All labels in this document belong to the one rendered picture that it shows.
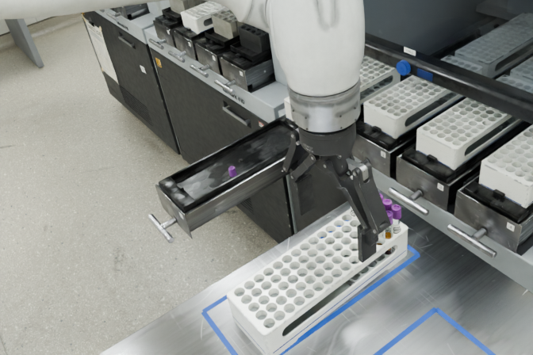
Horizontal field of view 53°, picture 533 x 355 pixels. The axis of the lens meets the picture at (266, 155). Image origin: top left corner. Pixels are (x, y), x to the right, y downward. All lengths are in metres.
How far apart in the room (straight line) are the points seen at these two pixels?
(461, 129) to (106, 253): 1.57
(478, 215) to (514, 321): 0.27
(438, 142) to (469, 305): 0.36
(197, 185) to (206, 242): 1.03
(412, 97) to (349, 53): 0.65
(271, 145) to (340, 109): 0.59
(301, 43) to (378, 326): 0.45
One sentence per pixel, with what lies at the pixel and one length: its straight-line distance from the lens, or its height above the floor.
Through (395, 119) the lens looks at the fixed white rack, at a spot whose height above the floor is 0.86.
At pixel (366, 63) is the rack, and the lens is 1.38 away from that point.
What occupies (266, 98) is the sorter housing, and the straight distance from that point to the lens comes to 1.52.
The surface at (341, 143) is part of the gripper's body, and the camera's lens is 0.68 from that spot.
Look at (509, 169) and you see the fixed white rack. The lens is 1.06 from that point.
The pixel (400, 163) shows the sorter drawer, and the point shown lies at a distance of 1.15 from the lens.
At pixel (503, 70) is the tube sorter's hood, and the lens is 0.99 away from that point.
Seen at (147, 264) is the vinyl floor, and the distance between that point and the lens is 2.16.
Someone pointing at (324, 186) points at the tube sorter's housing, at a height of 0.57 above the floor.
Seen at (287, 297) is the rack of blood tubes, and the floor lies 0.88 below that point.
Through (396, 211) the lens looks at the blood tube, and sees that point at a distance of 0.84.
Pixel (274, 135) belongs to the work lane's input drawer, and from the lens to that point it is 1.24.
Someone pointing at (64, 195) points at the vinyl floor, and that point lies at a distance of 2.67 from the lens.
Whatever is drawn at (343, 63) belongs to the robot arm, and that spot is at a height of 1.23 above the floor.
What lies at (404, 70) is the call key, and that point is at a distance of 1.10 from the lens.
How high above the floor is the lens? 1.52
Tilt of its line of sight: 37 degrees down
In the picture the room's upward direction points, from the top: 10 degrees counter-clockwise
